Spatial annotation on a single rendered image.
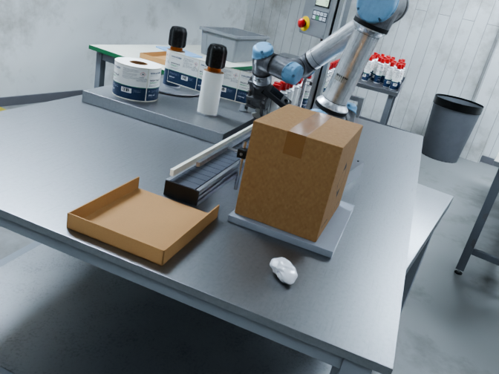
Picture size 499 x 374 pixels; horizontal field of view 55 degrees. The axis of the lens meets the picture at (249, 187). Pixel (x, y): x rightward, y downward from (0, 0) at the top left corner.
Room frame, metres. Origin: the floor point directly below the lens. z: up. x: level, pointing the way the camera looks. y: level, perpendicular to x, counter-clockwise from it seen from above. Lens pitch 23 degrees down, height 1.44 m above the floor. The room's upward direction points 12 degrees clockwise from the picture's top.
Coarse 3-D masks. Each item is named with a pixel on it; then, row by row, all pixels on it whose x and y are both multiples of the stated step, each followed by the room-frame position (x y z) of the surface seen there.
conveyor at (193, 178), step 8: (240, 144) 1.72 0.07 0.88; (248, 144) 1.74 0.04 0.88; (224, 152) 1.59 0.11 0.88; (232, 152) 1.61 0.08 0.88; (216, 160) 1.49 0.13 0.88; (224, 160) 1.51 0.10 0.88; (232, 160) 1.53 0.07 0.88; (192, 168) 1.38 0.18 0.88; (200, 168) 1.39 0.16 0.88; (208, 168) 1.41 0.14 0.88; (216, 168) 1.42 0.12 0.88; (224, 168) 1.44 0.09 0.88; (184, 176) 1.31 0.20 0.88; (192, 176) 1.32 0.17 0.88; (200, 176) 1.33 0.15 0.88; (208, 176) 1.35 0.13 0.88; (184, 184) 1.25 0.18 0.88; (192, 184) 1.26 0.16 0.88; (200, 184) 1.27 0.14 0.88
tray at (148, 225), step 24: (120, 192) 1.17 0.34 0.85; (144, 192) 1.24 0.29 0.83; (72, 216) 0.97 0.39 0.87; (96, 216) 1.05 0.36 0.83; (120, 216) 1.07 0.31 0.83; (144, 216) 1.10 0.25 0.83; (168, 216) 1.13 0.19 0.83; (192, 216) 1.16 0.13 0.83; (216, 216) 1.18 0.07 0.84; (120, 240) 0.93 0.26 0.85; (144, 240) 0.98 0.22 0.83; (168, 240) 1.01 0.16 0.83
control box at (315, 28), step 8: (312, 0) 2.12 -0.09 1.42; (304, 8) 2.14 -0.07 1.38; (312, 8) 2.11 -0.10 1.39; (320, 8) 2.07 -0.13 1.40; (304, 16) 2.13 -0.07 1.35; (328, 16) 2.03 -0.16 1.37; (344, 16) 2.07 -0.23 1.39; (312, 24) 2.09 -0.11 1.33; (320, 24) 2.05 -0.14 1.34; (344, 24) 2.08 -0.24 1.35; (304, 32) 2.12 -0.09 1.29; (312, 32) 2.08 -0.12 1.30; (320, 32) 2.04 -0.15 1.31
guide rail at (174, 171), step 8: (248, 128) 1.83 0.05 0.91; (232, 136) 1.69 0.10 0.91; (240, 136) 1.75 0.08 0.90; (216, 144) 1.56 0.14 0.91; (224, 144) 1.61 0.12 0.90; (200, 152) 1.44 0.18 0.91; (208, 152) 1.47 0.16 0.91; (192, 160) 1.37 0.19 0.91; (176, 168) 1.27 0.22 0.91; (184, 168) 1.32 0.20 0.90
